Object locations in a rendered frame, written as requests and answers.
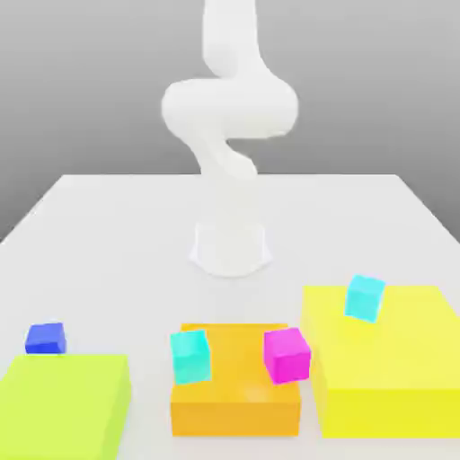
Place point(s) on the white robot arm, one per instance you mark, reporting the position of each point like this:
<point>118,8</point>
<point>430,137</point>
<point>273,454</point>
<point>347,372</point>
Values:
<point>230,107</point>

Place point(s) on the small cyan cube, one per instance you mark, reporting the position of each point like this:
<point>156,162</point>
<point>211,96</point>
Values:
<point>364,298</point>
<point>190,356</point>

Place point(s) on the small magenta cube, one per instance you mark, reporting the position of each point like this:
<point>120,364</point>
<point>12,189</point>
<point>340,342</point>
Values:
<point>286,355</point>

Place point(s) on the small blue cube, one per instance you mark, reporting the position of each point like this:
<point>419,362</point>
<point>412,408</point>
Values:
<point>45,339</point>

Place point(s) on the large orange box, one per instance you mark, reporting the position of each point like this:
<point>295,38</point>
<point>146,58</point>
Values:
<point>237,395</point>

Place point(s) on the large yellow box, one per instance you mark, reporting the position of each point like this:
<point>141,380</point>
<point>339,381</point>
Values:
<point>381,359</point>

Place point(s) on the large lime green box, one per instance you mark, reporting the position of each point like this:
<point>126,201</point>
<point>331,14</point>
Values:
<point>61,406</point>

